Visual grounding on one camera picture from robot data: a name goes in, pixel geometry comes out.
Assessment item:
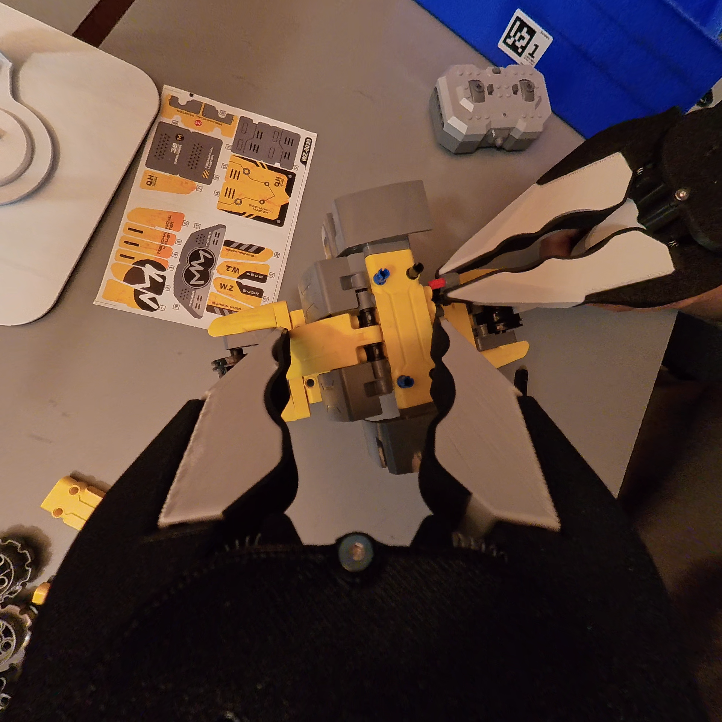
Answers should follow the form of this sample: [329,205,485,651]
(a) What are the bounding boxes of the blue storage bin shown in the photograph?
[414,0,722,140]

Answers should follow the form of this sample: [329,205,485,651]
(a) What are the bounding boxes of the white printed marker tag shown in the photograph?
[498,8,554,69]

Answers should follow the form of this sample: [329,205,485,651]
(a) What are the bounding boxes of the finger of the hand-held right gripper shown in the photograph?
[444,227,676,309]
[437,151,648,278]

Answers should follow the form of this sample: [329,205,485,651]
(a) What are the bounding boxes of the grey toy battery box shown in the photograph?
[429,63,551,155]

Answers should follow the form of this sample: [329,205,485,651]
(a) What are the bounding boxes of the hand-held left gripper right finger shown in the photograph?
[417,319,561,534]

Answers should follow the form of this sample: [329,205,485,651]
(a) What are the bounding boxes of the pile of toy brick parts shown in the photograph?
[0,525,55,696]

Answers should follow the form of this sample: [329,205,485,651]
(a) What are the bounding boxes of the white book stand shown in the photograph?
[0,6,161,327]

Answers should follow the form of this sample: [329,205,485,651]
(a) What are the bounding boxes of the person's right hand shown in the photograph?
[674,289,722,314]

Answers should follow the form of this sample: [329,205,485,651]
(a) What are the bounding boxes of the yellow toy brick robot model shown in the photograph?
[208,180,531,476]

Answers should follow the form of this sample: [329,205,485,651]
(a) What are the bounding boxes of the yellow grey sticker sheet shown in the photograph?
[93,85,318,329]

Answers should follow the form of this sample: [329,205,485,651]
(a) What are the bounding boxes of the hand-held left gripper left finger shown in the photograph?
[158,327,300,531]

